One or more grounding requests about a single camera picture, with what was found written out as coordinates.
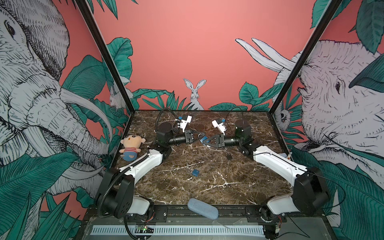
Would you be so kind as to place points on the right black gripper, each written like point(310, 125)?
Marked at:
point(220, 141)

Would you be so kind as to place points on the black mounting rail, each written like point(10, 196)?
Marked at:
point(253, 213)

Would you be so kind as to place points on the blue padlock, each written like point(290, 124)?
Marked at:
point(195, 173)
point(203, 139)

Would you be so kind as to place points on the white vented rail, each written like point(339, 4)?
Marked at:
point(176, 230)

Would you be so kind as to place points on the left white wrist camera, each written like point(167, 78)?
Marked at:
point(184, 121)

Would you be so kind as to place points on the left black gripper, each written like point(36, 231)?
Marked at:
point(188, 136)

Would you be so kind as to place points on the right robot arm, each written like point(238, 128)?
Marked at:
point(310, 189)

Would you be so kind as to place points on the blue grey toy box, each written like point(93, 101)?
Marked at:
point(287, 156)

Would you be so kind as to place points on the blue grey pouch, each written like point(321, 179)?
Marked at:
point(203, 209)

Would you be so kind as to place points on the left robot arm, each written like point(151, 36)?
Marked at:
point(115, 196)

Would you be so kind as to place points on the plush doll striped shirt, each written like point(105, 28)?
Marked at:
point(131, 147)

